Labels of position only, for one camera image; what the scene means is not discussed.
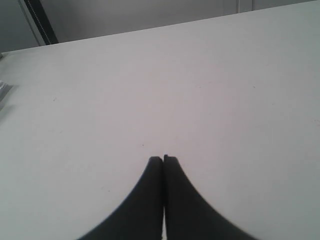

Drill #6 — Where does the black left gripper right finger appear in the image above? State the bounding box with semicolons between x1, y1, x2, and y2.
163;155;254;240

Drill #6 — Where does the black vertical post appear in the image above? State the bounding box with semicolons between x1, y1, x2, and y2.
24;0;59;45

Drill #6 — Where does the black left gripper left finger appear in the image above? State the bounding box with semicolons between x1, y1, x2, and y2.
81;156;164;240

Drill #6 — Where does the grey object at table edge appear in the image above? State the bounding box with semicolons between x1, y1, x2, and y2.
0;81;13;110

